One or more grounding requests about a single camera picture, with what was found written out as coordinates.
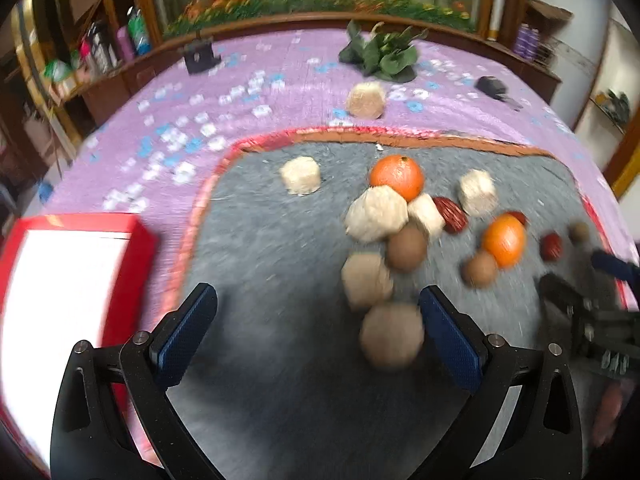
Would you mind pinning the beige cake far left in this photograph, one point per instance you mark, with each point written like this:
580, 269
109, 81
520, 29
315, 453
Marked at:
301, 175

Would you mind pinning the beige cake on tablecloth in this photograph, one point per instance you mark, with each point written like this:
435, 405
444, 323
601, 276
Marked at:
366, 100

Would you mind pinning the brown round longan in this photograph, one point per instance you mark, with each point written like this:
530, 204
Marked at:
479, 271

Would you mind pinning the purple floral tablecloth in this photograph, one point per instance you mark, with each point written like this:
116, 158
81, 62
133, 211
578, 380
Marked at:
153, 154

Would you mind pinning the red white shallow box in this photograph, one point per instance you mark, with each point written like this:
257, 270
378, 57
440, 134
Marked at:
64, 277

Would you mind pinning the large beige cake piece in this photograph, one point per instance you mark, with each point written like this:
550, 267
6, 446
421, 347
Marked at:
376, 213

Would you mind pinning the small black cylinder mount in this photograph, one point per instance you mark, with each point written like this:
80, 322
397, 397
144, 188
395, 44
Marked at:
199, 56

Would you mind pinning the black seatbelt buckle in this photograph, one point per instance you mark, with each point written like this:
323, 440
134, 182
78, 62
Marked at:
495, 89

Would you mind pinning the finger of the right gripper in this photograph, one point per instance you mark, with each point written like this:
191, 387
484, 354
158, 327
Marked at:
618, 268

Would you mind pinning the red jujube date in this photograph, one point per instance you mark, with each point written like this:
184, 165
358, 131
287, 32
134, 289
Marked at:
455, 218
551, 247

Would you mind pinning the orange tangerine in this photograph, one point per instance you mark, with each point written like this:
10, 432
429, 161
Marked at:
505, 240
401, 173

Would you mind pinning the brown round fruit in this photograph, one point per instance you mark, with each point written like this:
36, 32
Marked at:
407, 249

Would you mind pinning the green leafy vegetable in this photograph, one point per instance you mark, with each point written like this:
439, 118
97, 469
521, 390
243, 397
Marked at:
389, 56

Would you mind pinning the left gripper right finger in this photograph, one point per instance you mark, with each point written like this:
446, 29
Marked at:
543, 439

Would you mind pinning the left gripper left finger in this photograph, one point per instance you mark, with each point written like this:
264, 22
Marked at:
90, 439

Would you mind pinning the grey felt mat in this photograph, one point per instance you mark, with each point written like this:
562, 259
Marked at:
279, 388

